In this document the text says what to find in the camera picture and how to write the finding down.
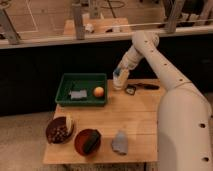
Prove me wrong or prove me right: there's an orange fruit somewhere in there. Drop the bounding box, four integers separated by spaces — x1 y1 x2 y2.
93 87 104 98

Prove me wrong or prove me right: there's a banana slice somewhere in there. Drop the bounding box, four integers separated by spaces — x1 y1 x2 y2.
66 115 73 134

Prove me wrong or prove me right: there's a red bowl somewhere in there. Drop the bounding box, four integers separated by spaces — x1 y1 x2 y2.
74 129 101 156

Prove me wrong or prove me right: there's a blue sponge in tray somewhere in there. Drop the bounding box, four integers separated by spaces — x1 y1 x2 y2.
69 90 87 100

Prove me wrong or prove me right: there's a dark green sponge block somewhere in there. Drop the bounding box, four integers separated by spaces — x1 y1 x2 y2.
83 130 101 154

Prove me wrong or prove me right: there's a black peeler tool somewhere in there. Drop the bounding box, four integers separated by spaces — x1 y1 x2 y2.
125 83 159 95

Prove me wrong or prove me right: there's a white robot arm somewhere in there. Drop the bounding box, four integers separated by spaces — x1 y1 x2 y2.
113 31 213 171

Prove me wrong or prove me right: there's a wooden background table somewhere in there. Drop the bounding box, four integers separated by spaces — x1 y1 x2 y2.
63 18 131 36

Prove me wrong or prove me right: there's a crumpled blue cloth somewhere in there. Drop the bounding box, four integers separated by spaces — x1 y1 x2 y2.
111 130 128 155

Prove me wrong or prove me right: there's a white cup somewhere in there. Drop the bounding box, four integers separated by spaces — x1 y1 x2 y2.
113 69 129 90

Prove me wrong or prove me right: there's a dark brown bowl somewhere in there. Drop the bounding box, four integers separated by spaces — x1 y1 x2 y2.
46 116 74 144

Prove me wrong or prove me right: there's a green plastic tray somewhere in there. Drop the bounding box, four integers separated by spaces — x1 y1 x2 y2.
55 73 107 107

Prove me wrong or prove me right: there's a wooden folding table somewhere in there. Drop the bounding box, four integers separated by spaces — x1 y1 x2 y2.
43 79 165 164

